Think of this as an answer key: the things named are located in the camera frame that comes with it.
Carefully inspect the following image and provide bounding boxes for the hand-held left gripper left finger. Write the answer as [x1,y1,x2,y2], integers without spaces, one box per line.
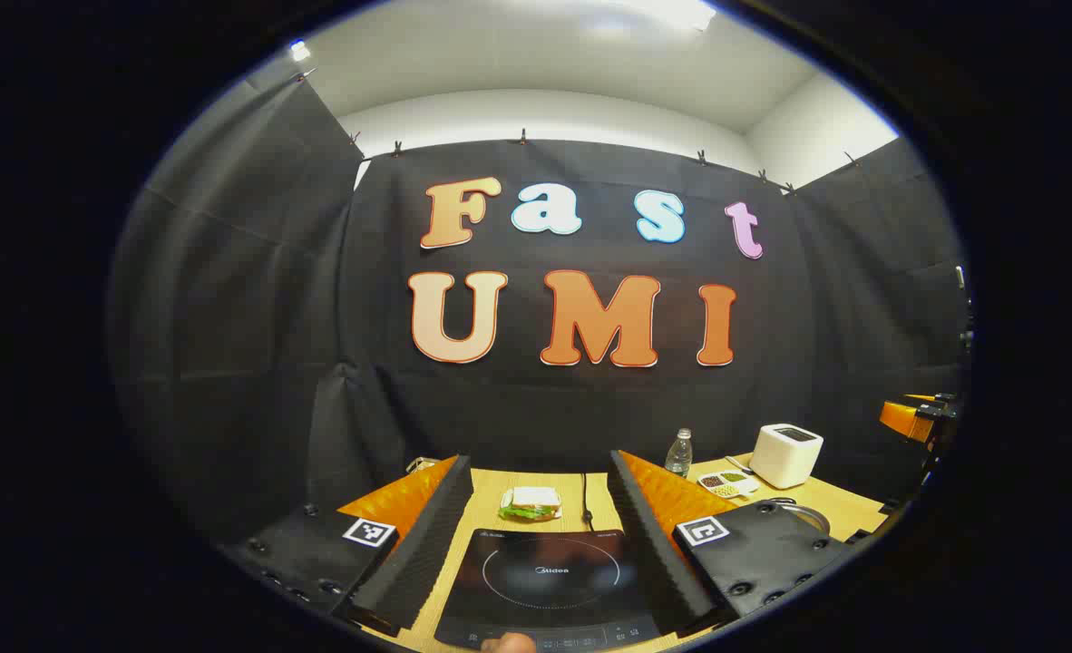
[219,453,475,638]

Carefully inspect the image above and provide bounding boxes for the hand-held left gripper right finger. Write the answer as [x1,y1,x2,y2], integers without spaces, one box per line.
[609,449,856,638]

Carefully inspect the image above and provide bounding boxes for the black induction cooktop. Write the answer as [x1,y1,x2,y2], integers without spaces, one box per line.
[434,528,664,652]

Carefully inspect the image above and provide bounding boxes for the steel pot with black handles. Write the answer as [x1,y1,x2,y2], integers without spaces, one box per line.
[758,496,833,536]

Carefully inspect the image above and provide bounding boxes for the clear plastic water bottle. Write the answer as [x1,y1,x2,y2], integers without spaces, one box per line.
[664,428,694,479]

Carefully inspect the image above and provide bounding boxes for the white divided dish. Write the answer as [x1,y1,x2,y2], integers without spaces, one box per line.
[697,469,761,500]

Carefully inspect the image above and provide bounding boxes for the sandwich with lettuce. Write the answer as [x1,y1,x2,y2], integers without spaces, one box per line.
[498,486,562,523]

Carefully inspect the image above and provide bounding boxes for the white toaster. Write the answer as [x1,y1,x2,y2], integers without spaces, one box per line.
[749,423,824,491]

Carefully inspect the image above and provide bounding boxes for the black backdrop cloth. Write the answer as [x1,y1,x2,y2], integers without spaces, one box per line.
[110,68,972,545]

